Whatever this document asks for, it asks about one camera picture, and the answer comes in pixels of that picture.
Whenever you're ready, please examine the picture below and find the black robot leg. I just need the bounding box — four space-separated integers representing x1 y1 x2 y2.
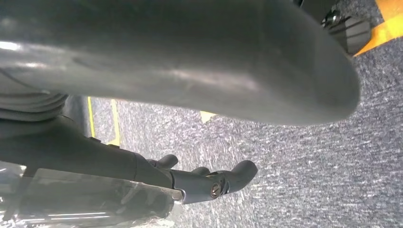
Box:
293 0 339 23

